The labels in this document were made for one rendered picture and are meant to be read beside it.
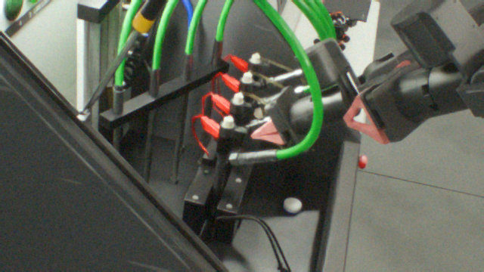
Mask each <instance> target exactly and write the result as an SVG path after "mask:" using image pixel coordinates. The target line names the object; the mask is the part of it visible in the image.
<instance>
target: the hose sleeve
mask: <svg viewBox="0 0 484 272"><path fill-rule="evenodd" d="M278 151H279V150H266V151H258V152H249V153H240V154H239V155H238V157H237V161H238V162H239V164H241V165H244V164H245V165H248V164H253V163H262V162H277V161H281V159H279V158H278V157H277V152H278Z"/></svg>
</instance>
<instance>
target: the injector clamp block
mask: <svg viewBox="0 0 484 272"><path fill-rule="evenodd" d="M254 131H255V130H249V133H248V134H246V135H245V136H244V139H243V141H242V144H241V147H242V149H243V151H244V153H249V152H258V151H263V148H264V145H265V140H262V139H252V137H251V135H252V134H253V133H254ZM216 160H217V157H216V159H215V161H214V163H213V166H211V165H204V164H202V162H201V164H200V167H199V169H198V170H197V174H196V176H195V178H194V179H193V181H192V183H191V186H190V188H189V191H188V193H187V195H186V197H185V202H184V208H183V216H182V220H183V222H185V224H186V225H187V226H188V227H189V228H190V229H191V230H192V231H193V232H194V233H196V235H200V232H201V230H202V228H203V224H204V222H205V220H209V221H214V222H215V224H214V229H213V240H216V241H219V242H224V243H229V244H231V242H232V240H233V236H234V235H235V232H236V229H237V228H240V226H241V222H242V220H243V219H241V220H227V221H223V219H219V220H216V218H217V217H222V216H237V215H244V213H245V210H246V208H247V206H248V203H249V201H250V194H251V190H252V185H253V178H254V175H255V171H256V167H257V165H258V163H253V164H248V165H245V164H244V165H233V167H232V168H231V171H230V175H229V178H228V181H227V184H226V185H225V189H224V190H222V196H221V201H219V204H218V207H217V209H216V215H214V216H213V215H211V214H210V213H209V207H210V203H211V197H212V192H213V182H214V177H215V173H216Z"/></svg>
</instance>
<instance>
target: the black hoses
mask: <svg viewBox="0 0 484 272"><path fill-rule="evenodd" d="M168 1H169V0H168ZM168 1H167V2H166V3H165V5H164V6H163V9H162V11H161V12H160V13H159V15H157V17H156V20H155V21H154V23H153V25H152V26H151V28H150V32H149V34H148V37H147V41H146V45H145V47H144V49H143V51H142V53H141V54H139V53H135V52H132V53H131V56H132V57H137V58H138V59H139V60H137V59H135V58H132V57H131V58H128V60H126V62H125V67H127V66H128V67H130V68H131V70H134V73H133V75H132V74H131V73H130V72H129V71H128V70H127V68H125V69H124V73H126V75H127V76H128V77H129V78H130V79H127V78H126V77H125V76H124V81H125V83H126V84H127V85H124V89H128V88H129V87H130V86H132V84H133V82H134V81H135V79H136V78H137V76H138V75H139V73H140V72H141V71H142V70H144V68H145V69H146V70H147V73H148V74H149V76H150V67H151V66H152V65H151V64H149V63H150V61H151V60H152V58H153V54H154V49H153V50H152V48H153V46H154V43H155V39H156V35H157V32H158V29H159V26H160V21H161V18H162V16H163V12H164V11H165V8H166V5H167V3H168ZM151 50H152V51H151ZM130 61H131V62H134V63H137V66H134V65H133V64H130V63H129V62H130Z"/></svg>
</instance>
